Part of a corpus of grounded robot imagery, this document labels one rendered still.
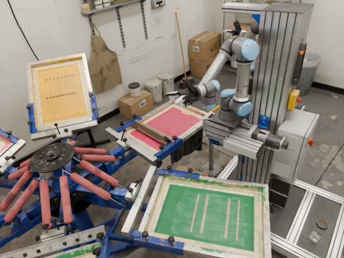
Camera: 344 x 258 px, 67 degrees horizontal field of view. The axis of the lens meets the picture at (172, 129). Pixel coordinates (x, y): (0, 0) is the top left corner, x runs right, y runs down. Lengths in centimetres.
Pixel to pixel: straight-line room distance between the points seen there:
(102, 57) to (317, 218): 346
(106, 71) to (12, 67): 130
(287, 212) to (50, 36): 347
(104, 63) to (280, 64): 294
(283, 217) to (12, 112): 344
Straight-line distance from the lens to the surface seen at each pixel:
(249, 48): 168
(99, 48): 419
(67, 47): 400
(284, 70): 192
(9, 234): 218
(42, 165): 192
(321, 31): 521
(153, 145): 234
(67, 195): 181
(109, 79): 436
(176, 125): 254
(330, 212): 300
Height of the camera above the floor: 243
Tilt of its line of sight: 36 degrees down
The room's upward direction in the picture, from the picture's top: 6 degrees counter-clockwise
